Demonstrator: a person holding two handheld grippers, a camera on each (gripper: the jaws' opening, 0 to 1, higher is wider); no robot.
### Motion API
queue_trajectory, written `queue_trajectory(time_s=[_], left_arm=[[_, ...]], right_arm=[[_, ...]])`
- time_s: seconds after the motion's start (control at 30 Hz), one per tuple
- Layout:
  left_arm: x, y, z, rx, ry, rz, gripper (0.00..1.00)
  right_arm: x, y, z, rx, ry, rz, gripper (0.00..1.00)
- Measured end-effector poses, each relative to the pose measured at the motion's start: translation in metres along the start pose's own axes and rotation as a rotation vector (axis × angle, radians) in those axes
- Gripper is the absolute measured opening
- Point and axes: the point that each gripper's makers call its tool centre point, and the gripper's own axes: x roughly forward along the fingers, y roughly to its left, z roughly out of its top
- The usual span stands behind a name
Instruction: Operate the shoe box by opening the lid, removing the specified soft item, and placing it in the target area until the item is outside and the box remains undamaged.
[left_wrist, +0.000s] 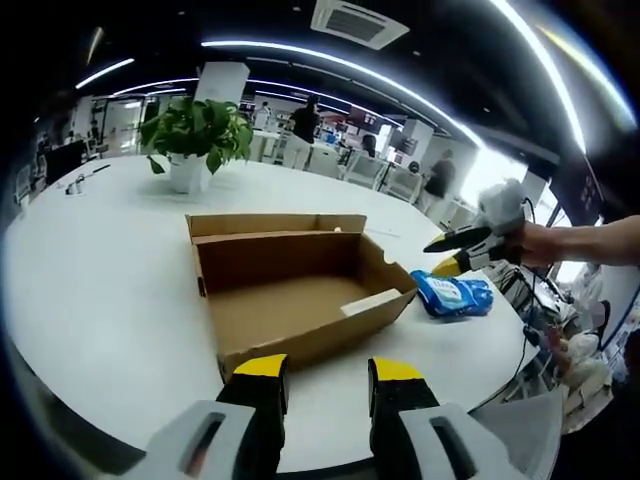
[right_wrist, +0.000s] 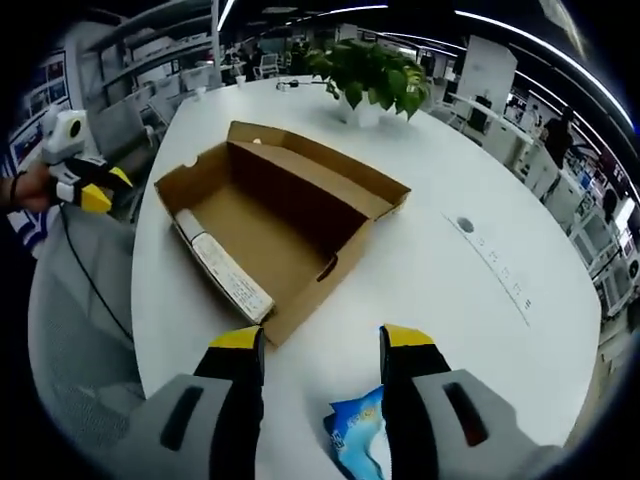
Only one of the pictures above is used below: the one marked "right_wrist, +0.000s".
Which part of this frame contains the grey metal shelf rack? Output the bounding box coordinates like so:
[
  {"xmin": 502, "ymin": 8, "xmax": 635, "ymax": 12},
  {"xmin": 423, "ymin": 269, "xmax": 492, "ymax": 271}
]
[{"xmin": 82, "ymin": 0, "xmax": 224, "ymax": 104}]

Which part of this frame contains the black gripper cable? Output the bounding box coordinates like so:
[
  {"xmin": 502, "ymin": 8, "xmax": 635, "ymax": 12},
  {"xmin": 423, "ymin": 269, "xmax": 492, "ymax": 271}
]
[{"xmin": 60, "ymin": 201, "xmax": 135, "ymax": 344}]

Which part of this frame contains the potted green plant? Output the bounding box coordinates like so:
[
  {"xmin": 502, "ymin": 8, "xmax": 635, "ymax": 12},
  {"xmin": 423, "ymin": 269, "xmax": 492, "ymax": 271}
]
[{"xmin": 304, "ymin": 38, "xmax": 434, "ymax": 126}]

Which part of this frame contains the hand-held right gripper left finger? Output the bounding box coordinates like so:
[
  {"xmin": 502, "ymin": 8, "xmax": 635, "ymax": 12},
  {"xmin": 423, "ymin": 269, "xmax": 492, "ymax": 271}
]
[{"xmin": 121, "ymin": 324, "xmax": 266, "ymax": 480}]

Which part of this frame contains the brown cardboard shoe box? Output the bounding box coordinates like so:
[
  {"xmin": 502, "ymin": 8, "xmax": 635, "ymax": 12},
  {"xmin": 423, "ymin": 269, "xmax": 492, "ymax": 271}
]
[{"xmin": 153, "ymin": 119, "xmax": 412, "ymax": 347}]

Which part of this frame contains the person's left hand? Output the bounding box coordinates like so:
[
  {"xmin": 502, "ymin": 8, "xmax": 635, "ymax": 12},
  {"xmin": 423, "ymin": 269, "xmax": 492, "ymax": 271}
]
[{"xmin": 10, "ymin": 162, "xmax": 64, "ymax": 212}]

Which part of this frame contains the blue soft item pack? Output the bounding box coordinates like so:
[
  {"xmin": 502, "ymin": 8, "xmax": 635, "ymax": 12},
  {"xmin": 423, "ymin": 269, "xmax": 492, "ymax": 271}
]
[{"xmin": 322, "ymin": 384, "xmax": 389, "ymax": 480}]

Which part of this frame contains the blue white striped shirt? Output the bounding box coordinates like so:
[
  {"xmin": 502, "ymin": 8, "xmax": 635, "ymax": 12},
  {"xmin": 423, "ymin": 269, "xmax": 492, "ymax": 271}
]
[{"xmin": 5, "ymin": 206, "xmax": 52, "ymax": 257}]

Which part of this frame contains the blue white info poster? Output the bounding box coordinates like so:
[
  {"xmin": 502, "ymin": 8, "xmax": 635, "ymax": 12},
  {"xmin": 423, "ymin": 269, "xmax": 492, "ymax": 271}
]
[{"xmin": 9, "ymin": 49, "xmax": 70, "ymax": 171}]

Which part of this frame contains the table power outlet strip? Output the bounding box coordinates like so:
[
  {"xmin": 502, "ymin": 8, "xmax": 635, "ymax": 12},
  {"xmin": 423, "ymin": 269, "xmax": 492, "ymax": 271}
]
[{"xmin": 442, "ymin": 212, "xmax": 534, "ymax": 330}]

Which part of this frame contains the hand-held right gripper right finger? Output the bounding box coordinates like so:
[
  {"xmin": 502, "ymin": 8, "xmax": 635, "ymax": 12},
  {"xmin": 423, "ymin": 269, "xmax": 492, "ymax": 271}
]
[{"xmin": 378, "ymin": 323, "xmax": 569, "ymax": 480}]

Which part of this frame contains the grey mesh office chair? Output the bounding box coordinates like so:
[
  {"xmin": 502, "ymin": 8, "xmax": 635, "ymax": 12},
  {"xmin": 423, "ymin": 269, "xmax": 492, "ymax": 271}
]
[{"xmin": 27, "ymin": 219, "xmax": 149, "ymax": 451}]

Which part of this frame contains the white blue carton box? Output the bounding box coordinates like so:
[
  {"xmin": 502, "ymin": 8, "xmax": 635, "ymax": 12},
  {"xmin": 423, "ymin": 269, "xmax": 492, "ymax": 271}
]
[{"xmin": 191, "ymin": 233, "xmax": 277, "ymax": 322}]

